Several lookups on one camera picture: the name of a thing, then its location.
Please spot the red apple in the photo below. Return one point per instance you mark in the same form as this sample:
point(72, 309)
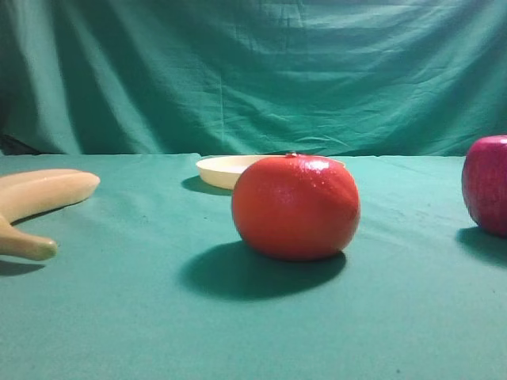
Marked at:
point(484, 183)

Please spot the yellow banana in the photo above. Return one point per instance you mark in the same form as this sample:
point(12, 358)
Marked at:
point(31, 193)

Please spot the green cloth backdrop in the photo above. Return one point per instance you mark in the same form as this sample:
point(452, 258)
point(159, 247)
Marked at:
point(244, 77)

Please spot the orange mandarin fruit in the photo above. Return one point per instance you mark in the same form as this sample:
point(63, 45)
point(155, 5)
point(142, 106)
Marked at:
point(296, 207)

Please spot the yellow plate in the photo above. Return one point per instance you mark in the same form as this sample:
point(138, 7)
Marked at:
point(222, 172)

